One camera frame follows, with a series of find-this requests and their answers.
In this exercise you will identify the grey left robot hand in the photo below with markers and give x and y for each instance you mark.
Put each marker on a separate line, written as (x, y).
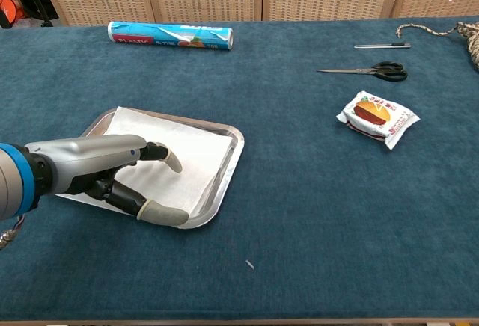
(86, 157)

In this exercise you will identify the white parchment paper sheet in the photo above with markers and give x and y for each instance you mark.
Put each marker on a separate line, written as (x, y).
(194, 154)

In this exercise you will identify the stainless steel rectangular tray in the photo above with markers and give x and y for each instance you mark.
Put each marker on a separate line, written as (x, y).
(228, 187)

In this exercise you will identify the blue plastic wrap roll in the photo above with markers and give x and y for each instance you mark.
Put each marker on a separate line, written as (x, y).
(149, 36)

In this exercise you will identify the orange round object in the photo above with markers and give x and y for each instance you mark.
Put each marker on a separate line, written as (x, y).
(9, 8)

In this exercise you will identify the small white paper scrap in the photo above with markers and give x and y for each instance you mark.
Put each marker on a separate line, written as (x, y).
(250, 264)

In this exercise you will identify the teal velvet table cloth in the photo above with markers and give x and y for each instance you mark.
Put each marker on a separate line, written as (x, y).
(299, 210)

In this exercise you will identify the white burger snack packet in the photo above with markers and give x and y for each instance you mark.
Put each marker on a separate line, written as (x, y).
(374, 116)

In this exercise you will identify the black and silver pen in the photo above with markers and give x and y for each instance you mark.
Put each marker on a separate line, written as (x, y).
(374, 46)

